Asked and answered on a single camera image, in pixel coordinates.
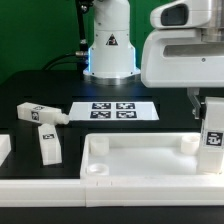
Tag white desk top tray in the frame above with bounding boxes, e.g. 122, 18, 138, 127
80, 133, 224, 178

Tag white marker plate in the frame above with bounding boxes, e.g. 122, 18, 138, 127
69, 101, 159, 121

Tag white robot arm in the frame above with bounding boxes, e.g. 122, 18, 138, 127
84, 0, 224, 110

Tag white left rail block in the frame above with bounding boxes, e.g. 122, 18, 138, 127
0, 134, 11, 166

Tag white front rail barrier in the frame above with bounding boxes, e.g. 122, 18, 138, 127
0, 176, 224, 207

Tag black cables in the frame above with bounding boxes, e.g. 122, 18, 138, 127
41, 0, 90, 72

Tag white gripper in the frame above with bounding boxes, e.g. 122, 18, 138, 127
141, 29, 224, 119

